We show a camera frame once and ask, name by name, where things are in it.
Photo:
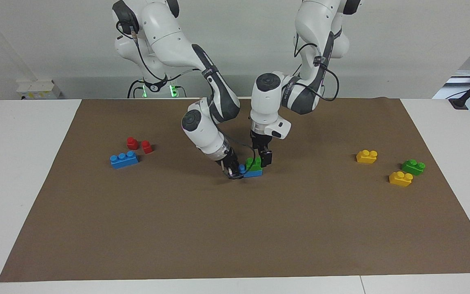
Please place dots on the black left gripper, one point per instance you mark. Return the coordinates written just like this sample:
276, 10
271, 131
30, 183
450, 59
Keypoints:
261, 143

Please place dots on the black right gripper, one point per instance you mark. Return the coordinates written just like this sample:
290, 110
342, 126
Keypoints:
229, 160

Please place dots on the green two-stud block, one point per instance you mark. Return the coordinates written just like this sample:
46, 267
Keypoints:
413, 168
254, 165

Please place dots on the blue three-stud block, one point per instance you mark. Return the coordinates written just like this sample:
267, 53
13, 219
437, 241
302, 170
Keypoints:
124, 161
255, 173

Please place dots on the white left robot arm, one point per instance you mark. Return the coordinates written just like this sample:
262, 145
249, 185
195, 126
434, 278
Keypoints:
267, 106

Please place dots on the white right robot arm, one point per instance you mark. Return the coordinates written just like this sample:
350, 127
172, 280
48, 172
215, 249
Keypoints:
169, 36

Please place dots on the red one-stud block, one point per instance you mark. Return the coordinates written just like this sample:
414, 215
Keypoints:
132, 143
147, 147

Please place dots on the yellow two-stud block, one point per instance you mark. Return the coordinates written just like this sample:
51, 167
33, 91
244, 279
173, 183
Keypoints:
366, 157
400, 179

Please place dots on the brown paper mat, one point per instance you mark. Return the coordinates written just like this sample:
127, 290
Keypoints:
235, 224

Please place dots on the white wall socket box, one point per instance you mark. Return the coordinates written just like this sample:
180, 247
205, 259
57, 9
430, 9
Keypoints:
39, 90

